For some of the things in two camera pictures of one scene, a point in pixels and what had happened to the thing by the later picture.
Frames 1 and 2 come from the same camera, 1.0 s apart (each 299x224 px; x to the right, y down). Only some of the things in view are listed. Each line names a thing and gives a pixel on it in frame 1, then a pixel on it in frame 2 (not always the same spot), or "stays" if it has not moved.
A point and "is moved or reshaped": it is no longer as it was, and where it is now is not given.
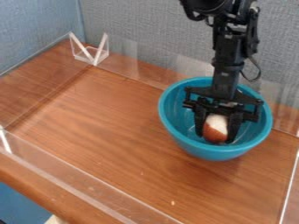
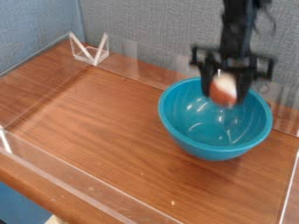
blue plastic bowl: x=179 y=122 stays
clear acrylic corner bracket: x=87 y=53 stays
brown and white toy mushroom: x=215 y=128 is moved or reshaped
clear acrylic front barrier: x=79 y=182 stays
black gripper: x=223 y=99 → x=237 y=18
